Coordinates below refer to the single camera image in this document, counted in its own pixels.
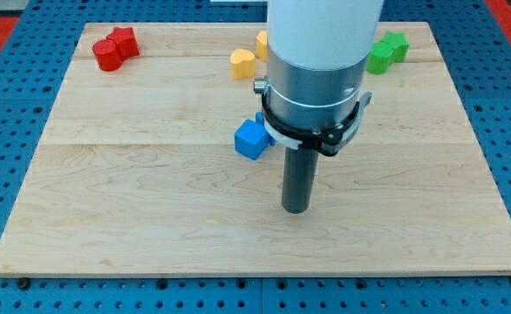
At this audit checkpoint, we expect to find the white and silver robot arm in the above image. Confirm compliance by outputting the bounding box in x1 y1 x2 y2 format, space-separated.
265 0 384 130

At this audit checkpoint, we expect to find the blue block behind arm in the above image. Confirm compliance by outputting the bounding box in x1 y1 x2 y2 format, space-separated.
255 111 276 147

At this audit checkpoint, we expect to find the yellow block behind arm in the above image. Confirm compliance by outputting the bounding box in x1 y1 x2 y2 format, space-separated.
255 30 269 62

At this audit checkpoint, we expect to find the blue cube block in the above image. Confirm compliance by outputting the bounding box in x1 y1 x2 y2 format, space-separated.
234 119 268 160

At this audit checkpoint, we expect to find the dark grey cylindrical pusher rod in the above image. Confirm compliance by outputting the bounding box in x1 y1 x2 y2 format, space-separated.
282 147 318 214

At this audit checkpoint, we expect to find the yellow heart block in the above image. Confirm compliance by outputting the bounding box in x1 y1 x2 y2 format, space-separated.
229 49 256 80

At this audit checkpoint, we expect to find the light wooden board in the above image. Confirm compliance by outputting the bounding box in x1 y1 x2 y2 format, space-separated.
0 22 511 278

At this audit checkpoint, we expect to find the green cylinder block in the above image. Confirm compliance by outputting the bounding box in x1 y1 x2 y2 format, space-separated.
366 41 394 75

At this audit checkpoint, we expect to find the red star block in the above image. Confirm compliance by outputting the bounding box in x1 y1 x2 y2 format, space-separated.
106 27 140 61

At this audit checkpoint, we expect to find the green star block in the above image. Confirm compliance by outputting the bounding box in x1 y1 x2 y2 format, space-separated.
381 31 410 63

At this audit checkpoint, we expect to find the red cylinder block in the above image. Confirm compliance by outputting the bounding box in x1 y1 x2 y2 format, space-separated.
92 39 122 72

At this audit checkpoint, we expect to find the black clamp ring with lever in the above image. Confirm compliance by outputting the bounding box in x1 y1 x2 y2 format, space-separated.
260 91 373 158

